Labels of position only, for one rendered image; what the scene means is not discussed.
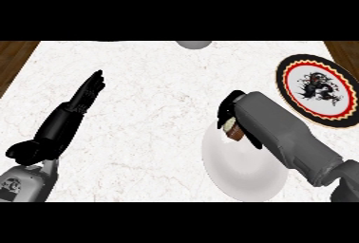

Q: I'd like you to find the black-rimmed plate with dragon print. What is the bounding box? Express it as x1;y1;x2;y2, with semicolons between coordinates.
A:
274;53;359;129

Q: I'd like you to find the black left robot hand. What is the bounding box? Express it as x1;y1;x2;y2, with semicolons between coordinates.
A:
4;69;106;167

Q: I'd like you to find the brown cupcake with cream frosting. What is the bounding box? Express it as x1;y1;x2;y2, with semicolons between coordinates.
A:
221;116;245;142

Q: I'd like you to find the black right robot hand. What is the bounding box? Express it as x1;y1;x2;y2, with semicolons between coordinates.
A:
215;89;264;150

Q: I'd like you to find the plain white plate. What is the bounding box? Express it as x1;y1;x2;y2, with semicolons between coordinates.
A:
200;121;289;202

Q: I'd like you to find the grey round object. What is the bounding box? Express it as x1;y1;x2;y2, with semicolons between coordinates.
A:
174;40;212;50

